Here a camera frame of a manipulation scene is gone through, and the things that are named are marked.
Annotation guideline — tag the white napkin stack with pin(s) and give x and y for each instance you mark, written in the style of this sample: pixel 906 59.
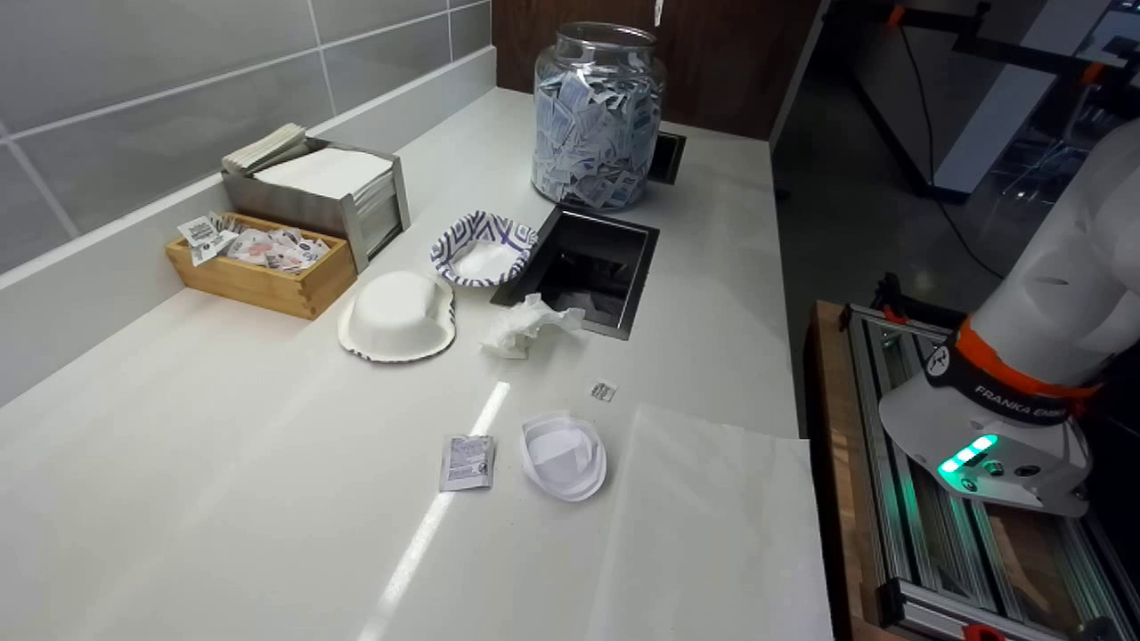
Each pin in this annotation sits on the white napkin stack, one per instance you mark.
pixel 323 172

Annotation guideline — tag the wooden sachet box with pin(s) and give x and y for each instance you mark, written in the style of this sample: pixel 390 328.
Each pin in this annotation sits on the wooden sachet box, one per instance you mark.
pixel 269 287

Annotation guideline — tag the white background panel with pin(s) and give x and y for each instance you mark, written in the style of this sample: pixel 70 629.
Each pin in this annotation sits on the white background panel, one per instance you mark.
pixel 1010 93

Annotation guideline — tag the tiny grey wrapper scrap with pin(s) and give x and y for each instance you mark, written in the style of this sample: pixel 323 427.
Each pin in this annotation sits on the tiny grey wrapper scrap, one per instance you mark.
pixel 602 388

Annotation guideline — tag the black counter outlet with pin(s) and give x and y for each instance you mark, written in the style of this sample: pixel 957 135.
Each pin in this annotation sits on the black counter outlet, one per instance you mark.
pixel 671 157

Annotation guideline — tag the glass jar of sachets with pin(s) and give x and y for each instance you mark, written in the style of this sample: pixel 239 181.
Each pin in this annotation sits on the glass jar of sachets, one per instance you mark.
pixel 596 118

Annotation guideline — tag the wooden mounting board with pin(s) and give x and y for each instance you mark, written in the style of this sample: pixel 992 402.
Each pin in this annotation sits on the wooden mounting board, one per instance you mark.
pixel 840 475

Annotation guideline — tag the grey sachet packet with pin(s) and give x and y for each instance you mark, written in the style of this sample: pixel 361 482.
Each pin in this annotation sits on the grey sachet packet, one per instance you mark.
pixel 468 464

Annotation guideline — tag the aluminium extrusion frame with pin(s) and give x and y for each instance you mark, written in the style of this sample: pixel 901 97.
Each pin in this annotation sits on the aluminium extrusion frame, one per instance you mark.
pixel 915 537

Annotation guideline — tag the pink sachets pile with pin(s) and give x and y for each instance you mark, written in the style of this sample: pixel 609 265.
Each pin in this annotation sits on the pink sachets pile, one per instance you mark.
pixel 277 247

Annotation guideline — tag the crumpled white tissue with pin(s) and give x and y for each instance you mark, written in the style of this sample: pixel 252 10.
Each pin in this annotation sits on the crumpled white tissue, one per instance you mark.
pixel 530 325

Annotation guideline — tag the grey printed sachet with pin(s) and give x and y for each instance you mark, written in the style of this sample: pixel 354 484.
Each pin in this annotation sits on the grey printed sachet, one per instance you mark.
pixel 203 234

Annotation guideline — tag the black counter trash opening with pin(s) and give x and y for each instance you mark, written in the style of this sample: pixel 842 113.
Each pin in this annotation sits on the black counter trash opening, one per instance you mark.
pixel 590 267

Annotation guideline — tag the grey robot base with light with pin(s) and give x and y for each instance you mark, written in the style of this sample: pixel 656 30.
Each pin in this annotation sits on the grey robot base with light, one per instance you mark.
pixel 985 456

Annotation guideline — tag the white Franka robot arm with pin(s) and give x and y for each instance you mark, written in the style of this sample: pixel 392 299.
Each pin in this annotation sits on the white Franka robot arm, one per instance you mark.
pixel 1072 271

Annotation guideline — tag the white paper sheet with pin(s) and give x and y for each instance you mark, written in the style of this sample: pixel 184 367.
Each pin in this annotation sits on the white paper sheet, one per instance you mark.
pixel 713 537

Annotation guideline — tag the metal napkin dispenser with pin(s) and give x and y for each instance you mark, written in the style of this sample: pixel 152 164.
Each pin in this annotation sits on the metal napkin dispenser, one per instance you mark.
pixel 359 218

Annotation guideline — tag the white plastic lid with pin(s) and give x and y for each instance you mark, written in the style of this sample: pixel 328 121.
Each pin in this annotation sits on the white plastic lid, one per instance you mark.
pixel 562 456

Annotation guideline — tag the white paper bowl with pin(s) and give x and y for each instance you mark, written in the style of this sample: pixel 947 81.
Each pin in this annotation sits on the white paper bowl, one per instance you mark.
pixel 396 315

